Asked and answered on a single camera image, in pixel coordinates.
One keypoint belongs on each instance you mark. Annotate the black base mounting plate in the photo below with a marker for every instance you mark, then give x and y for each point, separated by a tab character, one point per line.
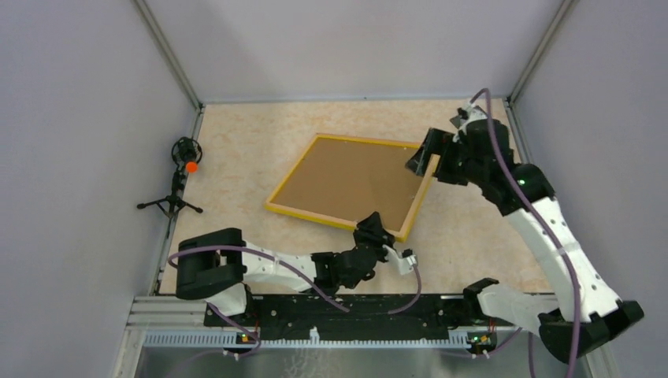
377	311

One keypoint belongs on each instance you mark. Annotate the black microphone on tripod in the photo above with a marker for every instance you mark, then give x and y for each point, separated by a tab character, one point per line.
186	154

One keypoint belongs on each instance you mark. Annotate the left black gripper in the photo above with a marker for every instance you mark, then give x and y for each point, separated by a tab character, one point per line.
372	230

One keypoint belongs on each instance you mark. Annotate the yellow wooden picture frame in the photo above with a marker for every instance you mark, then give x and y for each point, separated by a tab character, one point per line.
308	208

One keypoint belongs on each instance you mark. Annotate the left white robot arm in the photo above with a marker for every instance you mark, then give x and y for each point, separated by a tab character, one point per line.
218	267

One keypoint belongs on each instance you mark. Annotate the aluminium rail with cable duct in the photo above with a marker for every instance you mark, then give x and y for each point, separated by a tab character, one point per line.
169	322

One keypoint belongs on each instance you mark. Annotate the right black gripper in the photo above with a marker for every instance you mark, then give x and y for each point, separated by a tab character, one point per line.
436	142

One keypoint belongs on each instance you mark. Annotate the brown cardboard backing board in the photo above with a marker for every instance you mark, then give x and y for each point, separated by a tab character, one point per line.
349	180

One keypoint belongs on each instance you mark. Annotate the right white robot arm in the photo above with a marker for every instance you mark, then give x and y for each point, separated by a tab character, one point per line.
585	312

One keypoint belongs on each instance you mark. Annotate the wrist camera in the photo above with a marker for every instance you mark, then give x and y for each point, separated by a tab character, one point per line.
403	262
465	116

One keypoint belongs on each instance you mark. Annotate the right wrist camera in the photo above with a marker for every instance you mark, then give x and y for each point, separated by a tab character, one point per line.
465	116

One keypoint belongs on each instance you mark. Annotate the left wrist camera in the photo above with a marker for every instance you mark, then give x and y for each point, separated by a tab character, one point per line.
403	262

